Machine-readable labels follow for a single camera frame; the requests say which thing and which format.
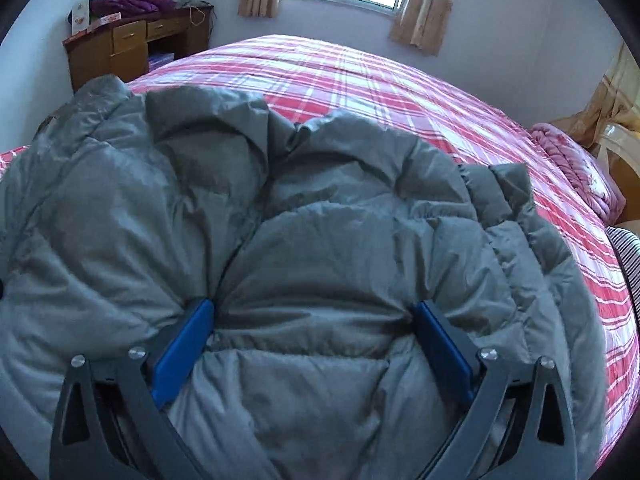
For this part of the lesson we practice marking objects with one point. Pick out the white red box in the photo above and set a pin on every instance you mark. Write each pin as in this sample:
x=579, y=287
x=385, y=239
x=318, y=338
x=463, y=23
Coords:
x=80, y=17

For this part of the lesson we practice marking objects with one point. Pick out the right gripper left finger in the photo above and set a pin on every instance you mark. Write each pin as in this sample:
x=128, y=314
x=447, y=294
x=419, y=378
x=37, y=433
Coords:
x=111, y=423

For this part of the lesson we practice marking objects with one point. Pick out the striped pillow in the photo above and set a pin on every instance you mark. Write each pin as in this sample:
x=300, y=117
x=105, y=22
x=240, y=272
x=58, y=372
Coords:
x=626, y=246

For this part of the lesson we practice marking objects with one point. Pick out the wooden desk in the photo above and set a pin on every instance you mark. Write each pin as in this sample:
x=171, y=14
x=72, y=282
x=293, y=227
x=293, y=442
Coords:
x=125, y=48

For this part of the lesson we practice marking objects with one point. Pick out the grey puffer jacket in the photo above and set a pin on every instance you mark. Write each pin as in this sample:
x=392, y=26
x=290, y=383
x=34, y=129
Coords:
x=280, y=284

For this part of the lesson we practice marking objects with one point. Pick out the yellow curtain at right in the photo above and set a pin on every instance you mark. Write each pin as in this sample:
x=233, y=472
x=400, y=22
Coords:
x=615, y=101

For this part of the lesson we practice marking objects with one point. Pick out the purple garment on desk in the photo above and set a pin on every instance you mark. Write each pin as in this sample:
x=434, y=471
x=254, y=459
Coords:
x=129, y=8

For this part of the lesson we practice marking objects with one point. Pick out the cream chair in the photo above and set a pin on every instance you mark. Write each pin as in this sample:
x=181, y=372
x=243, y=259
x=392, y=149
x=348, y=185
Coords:
x=617, y=152

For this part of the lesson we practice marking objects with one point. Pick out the red plaid bed sheet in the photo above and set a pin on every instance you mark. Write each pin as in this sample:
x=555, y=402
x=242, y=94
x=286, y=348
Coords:
x=425, y=110

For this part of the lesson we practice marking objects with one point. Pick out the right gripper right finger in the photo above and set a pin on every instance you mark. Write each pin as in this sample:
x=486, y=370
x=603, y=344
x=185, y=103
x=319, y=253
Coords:
x=514, y=420

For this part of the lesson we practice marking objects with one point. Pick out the pink folded blanket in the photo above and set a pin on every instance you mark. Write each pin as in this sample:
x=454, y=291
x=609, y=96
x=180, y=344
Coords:
x=586, y=175

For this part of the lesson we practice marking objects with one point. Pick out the right beige curtain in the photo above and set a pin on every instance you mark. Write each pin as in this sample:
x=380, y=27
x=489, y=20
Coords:
x=422, y=24

